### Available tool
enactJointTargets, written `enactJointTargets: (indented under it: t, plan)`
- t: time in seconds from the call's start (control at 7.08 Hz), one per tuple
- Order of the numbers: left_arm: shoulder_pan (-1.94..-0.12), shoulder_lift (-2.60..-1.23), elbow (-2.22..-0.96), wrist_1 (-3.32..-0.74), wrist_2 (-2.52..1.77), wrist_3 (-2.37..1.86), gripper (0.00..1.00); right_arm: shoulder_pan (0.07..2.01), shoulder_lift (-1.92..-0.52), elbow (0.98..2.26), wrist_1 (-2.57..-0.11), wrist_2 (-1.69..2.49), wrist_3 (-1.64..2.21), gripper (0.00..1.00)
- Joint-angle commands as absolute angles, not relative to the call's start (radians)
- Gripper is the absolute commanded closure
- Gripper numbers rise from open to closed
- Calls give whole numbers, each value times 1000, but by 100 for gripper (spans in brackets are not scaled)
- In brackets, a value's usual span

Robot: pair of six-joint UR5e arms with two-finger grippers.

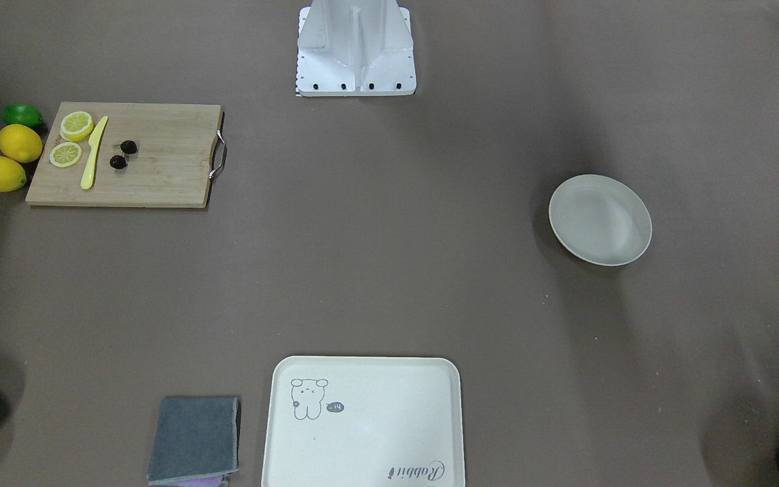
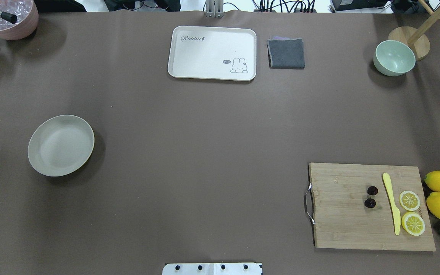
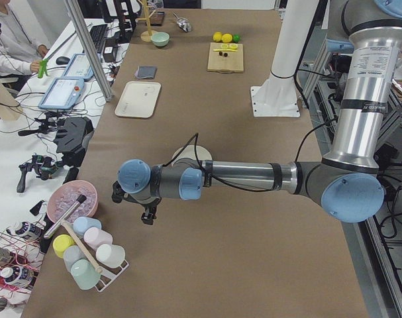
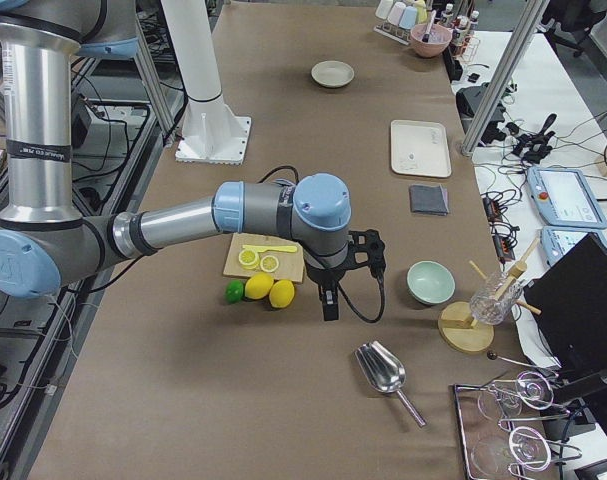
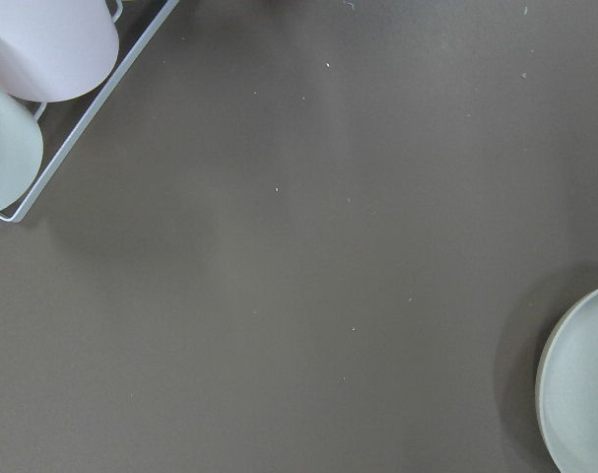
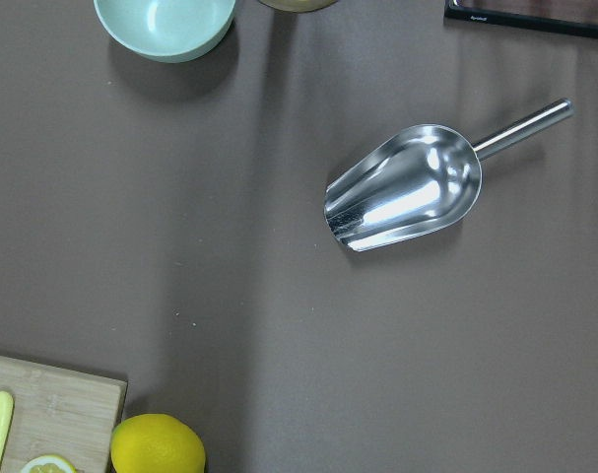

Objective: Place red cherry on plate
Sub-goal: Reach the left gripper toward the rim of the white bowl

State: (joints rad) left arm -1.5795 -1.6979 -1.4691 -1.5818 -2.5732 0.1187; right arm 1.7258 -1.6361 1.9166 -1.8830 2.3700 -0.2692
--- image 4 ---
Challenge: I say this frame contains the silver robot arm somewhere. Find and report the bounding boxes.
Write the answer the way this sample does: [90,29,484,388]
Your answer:
[0,1,385,320]

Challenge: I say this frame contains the black monitor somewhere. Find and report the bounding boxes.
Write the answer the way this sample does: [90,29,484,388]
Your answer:
[524,233,607,374]

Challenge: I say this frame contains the yellow plastic knife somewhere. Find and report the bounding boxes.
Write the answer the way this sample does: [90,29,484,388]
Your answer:
[242,244,298,253]

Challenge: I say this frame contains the clear glass cup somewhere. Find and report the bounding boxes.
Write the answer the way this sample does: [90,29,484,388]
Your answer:
[469,271,523,326]

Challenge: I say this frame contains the wooden cutting board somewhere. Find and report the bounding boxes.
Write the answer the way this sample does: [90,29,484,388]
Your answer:
[223,233,305,283]

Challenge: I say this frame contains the wire glass rack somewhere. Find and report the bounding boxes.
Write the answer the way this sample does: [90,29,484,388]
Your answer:
[452,370,582,479]

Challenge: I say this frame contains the blue teach pendant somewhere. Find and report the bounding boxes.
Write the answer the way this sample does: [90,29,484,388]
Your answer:
[540,226,607,267]
[526,167,607,230]

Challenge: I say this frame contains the metal muddler stick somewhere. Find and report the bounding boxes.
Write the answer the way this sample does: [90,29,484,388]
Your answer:
[422,10,437,43]

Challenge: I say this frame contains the grey folded cloth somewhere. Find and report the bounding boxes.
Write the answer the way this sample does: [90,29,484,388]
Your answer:
[409,184,449,216]

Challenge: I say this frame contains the copper wire bottle basket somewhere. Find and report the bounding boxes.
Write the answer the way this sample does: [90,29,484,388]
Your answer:
[439,1,480,65]

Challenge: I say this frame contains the green bowl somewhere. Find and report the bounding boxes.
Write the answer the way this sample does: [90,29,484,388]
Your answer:
[406,260,455,305]

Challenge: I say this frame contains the pink bowl with ice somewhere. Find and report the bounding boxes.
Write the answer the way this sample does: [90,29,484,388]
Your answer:
[410,23,452,58]

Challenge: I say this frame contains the white rabbit tray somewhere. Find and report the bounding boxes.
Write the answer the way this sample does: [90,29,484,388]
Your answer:
[390,120,452,178]

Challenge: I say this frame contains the yellow lemon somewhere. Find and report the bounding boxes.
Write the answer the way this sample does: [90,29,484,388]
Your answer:
[269,279,296,309]
[244,272,274,300]

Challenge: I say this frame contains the lemon slice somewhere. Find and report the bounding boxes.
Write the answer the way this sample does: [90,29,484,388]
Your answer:
[237,249,260,270]
[259,255,280,273]

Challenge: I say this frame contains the white cup rack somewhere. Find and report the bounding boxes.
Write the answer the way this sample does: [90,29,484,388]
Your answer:
[373,0,428,45]

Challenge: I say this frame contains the green lime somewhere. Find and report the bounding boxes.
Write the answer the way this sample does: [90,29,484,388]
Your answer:
[224,279,245,304]

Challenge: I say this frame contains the white round plate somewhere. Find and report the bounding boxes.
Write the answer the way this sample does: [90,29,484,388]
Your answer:
[310,60,355,89]

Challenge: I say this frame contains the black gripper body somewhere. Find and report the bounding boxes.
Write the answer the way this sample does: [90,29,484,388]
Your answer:
[305,229,386,291]

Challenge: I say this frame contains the wooden cup stand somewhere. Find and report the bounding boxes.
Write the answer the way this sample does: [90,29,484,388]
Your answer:
[438,237,542,354]

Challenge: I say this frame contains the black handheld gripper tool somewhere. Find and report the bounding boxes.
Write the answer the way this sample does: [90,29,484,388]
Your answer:
[505,113,557,165]

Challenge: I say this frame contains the metal scoop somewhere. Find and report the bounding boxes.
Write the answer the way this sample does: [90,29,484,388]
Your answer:
[355,340,427,428]

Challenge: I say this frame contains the aluminium frame post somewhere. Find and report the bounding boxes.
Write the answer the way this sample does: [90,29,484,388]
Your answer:
[461,0,549,157]

